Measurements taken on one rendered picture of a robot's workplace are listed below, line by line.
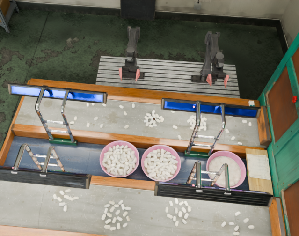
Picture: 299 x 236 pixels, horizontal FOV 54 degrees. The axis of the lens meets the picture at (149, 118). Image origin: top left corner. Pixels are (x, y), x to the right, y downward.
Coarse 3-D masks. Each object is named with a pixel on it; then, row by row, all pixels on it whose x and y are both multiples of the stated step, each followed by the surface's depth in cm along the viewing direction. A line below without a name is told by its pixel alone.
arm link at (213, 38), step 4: (208, 32) 218; (216, 32) 219; (208, 36) 221; (212, 36) 217; (216, 36) 217; (212, 40) 215; (216, 40) 215; (212, 44) 213; (216, 44) 213; (212, 48) 211; (216, 48) 211; (212, 52) 208; (212, 56) 207
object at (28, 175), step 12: (0, 168) 155; (12, 168) 157; (24, 168) 161; (0, 180) 158; (12, 180) 157; (24, 180) 156; (36, 180) 156; (48, 180) 155; (60, 180) 155; (72, 180) 155; (84, 180) 155
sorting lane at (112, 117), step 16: (32, 112) 217; (48, 112) 218; (80, 112) 219; (96, 112) 220; (112, 112) 221; (128, 112) 221; (144, 112) 222; (160, 112) 223; (176, 112) 223; (192, 112) 224; (80, 128) 212; (96, 128) 213; (112, 128) 213; (128, 128) 214; (144, 128) 215; (160, 128) 215; (208, 128) 217; (240, 128) 219; (256, 128) 219; (256, 144) 212
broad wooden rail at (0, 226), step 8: (0, 232) 170; (8, 232) 170; (16, 232) 170; (24, 232) 171; (32, 232) 171; (40, 232) 171; (48, 232) 171; (56, 232) 172; (64, 232) 172; (72, 232) 172
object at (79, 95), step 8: (8, 88) 185; (16, 88) 185; (24, 88) 185; (32, 88) 185; (40, 88) 184; (48, 88) 184; (56, 88) 184; (64, 88) 184; (32, 96) 188; (48, 96) 187; (56, 96) 186; (72, 96) 186; (80, 96) 186; (88, 96) 185; (96, 96) 185; (104, 96) 185
